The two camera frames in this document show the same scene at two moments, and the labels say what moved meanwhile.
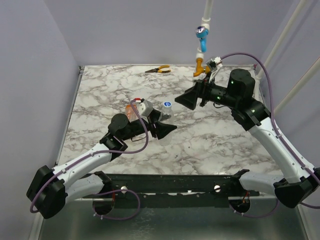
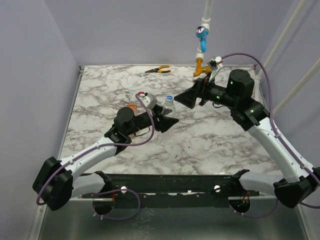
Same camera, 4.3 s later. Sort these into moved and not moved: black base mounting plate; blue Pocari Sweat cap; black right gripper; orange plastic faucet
Moved: blue Pocari Sweat cap
Not moved: black base mounting plate; black right gripper; orange plastic faucet
